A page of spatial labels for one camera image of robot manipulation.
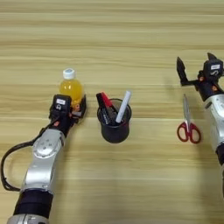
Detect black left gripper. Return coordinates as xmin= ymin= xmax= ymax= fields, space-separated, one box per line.
xmin=48 ymin=94 xmax=88 ymax=137

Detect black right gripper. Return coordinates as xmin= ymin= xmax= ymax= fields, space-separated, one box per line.
xmin=176 ymin=52 xmax=224 ymax=102

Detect orange juice bottle white cap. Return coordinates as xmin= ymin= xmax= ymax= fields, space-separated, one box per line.
xmin=59 ymin=67 xmax=86 ymax=108

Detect black pen holder cup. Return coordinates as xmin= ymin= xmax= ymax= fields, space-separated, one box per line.
xmin=96 ymin=98 xmax=133 ymax=144

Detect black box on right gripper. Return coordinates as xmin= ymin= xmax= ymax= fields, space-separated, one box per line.
xmin=203 ymin=58 xmax=224 ymax=80

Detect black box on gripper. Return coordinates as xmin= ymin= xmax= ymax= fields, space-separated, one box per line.
xmin=203 ymin=58 xmax=224 ymax=80
xmin=51 ymin=94 xmax=73 ymax=117

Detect black marker pen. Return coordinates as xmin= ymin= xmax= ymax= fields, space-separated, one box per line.
xmin=95 ymin=93 xmax=113 ymax=126

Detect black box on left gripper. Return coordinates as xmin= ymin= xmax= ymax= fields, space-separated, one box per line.
xmin=51 ymin=94 xmax=73 ymax=117

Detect red marker pen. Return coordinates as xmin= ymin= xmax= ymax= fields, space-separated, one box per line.
xmin=100 ymin=91 xmax=119 ymax=115

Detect white marker pen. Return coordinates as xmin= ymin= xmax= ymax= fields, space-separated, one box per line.
xmin=115 ymin=90 xmax=133 ymax=124

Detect red handled scissors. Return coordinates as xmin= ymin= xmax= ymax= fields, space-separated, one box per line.
xmin=176 ymin=93 xmax=202 ymax=144

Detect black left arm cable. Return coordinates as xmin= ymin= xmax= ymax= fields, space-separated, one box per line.
xmin=0 ymin=122 xmax=56 ymax=193

